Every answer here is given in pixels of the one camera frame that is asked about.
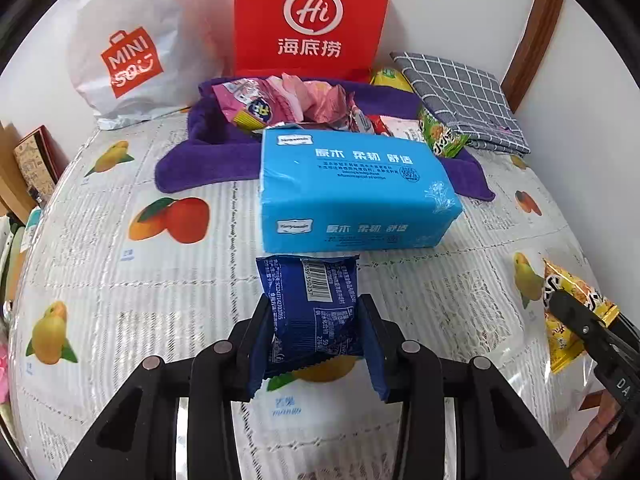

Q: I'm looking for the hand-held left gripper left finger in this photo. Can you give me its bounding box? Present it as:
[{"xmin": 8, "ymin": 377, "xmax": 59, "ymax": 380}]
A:
[{"xmin": 55, "ymin": 294, "xmax": 276, "ymax": 480}]

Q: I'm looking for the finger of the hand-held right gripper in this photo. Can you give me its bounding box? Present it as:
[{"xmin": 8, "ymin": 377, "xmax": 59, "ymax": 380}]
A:
[{"xmin": 547, "ymin": 290, "xmax": 621, "ymax": 347}]

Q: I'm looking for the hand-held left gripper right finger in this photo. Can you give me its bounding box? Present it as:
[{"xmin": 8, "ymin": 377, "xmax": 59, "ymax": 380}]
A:
[{"xmin": 357, "ymin": 294, "xmax": 571, "ymax": 480}]

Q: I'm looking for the yellow snack packet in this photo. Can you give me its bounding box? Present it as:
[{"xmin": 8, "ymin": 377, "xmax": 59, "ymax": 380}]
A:
[{"xmin": 542, "ymin": 258, "xmax": 621, "ymax": 376}]

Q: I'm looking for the dark blue snack packet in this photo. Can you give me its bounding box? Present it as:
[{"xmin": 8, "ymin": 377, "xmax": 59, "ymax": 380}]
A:
[{"xmin": 247, "ymin": 254, "xmax": 368, "ymax": 403}]

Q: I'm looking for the green snack packet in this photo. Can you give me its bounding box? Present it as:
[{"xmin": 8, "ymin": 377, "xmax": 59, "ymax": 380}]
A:
[{"xmin": 417, "ymin": 106, "xmax": 471, "ymax": 158}]

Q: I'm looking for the pink orange snack packet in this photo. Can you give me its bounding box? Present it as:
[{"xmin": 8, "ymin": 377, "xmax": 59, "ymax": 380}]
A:
[{"xmin": 305, "ymin": 85, "xmax": 351, "ymax": 128}]

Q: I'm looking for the person's right hand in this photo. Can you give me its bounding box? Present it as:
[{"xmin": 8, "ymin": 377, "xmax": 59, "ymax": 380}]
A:
[{"xmin": 575, "ymin": 402, "xmax": 623, "ymax": 467}]

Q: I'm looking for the blue tissue pack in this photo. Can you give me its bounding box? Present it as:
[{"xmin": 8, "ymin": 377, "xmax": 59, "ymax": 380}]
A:
[{"xmin": 257, "ymin": 127, "xmax": 463, "ymax": 256}]

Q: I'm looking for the purple towel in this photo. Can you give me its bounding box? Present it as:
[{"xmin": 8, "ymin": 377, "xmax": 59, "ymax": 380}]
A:
[{"xmin": 154, "ymin": 76, "xmax": 496, "ymax": 201}]

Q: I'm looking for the small pink white packet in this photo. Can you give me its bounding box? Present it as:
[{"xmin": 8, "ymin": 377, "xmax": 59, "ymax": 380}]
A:
[{"xmin": 380, "ymin": 115, "xmax": 426, "ymax": 143}]

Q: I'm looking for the grey checked folded cloth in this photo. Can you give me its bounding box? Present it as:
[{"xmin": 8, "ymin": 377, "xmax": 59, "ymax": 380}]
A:
[{"xmin": 390, "ymin": 51, "xmax": 531, "ymax": 156}]

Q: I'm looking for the large pink snack packet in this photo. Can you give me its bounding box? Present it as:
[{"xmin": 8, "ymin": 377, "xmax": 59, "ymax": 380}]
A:
[{"xmin": 211, "ymin": 78, "xmax": 281, "ymax": 126}]

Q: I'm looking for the pale pink snack packet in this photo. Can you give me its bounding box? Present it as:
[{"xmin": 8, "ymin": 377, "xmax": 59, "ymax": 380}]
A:
[{"xmin": 270, "ymin": 74, "xmax": 321, "ymax": 121}]

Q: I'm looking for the yellow green snack bag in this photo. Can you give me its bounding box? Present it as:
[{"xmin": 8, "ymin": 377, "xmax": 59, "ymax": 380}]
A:
[{"xmin": 370, "ymin": 67, "xmax": 413, "ymax": 92}]

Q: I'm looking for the patterned flat box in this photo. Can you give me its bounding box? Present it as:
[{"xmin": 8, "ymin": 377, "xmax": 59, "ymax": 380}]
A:
[{"xmin": 12, "ymin": 127, "xmax": 58, "ymax": 201}]

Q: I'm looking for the red paper bag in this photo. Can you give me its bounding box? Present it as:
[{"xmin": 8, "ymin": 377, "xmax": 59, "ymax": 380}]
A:
[{"xmin": 234, "ymin": 0, "xmax": 396, "ymax": 81}]

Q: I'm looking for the white plastic shopping bag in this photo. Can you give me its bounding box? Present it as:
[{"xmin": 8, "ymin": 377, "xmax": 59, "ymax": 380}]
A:
[{"xmin": 67, "ymin": 0, "xmax": 226, "ymax": 131}]

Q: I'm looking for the brown wooden door frame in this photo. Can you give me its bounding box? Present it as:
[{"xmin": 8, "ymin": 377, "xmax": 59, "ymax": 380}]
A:
[{"xmin": 502, "ymin": 0, "xmax": 566, "ymax": 111}]

